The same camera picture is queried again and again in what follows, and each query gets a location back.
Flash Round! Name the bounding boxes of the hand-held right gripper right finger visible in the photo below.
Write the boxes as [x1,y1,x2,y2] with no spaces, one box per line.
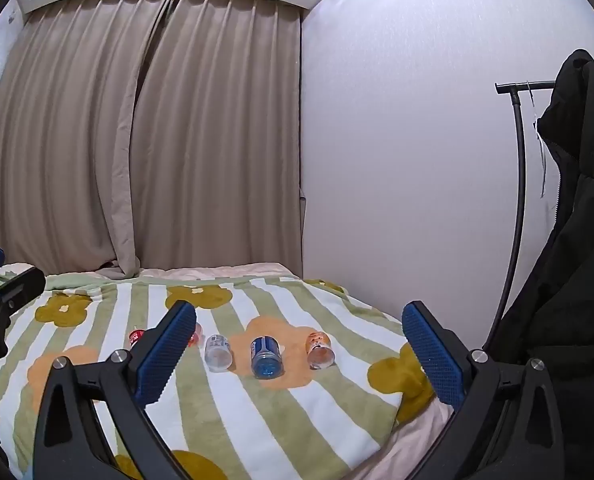
[401,300,566,480]

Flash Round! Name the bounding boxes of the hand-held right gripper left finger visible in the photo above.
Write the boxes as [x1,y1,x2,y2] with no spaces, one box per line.
[31,300,198,480]

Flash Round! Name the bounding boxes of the red cup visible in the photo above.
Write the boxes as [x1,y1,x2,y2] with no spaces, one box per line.
[128,321,204,352]

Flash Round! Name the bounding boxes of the clear plastic cup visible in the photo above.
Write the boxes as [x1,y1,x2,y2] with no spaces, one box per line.
[204,333,233,373]

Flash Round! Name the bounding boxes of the blue cup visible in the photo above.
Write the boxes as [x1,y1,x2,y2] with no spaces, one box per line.
[250,335,284,379]

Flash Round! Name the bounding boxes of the orange cup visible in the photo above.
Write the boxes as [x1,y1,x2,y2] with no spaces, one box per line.
[305,330,336,369]

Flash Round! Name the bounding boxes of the green striped floral blanket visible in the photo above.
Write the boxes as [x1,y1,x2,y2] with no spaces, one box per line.
[0,272,436,480]

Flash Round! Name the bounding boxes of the beige curtain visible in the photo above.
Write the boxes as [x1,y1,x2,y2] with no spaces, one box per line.
[131,0,304,275]
[0,0,177,282]

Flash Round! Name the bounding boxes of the black jacket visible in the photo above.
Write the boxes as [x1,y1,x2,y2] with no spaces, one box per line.
[481,49,594,480]

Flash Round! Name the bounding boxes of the black clothes rack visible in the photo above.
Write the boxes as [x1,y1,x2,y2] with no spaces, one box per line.
[483,80,559,353]

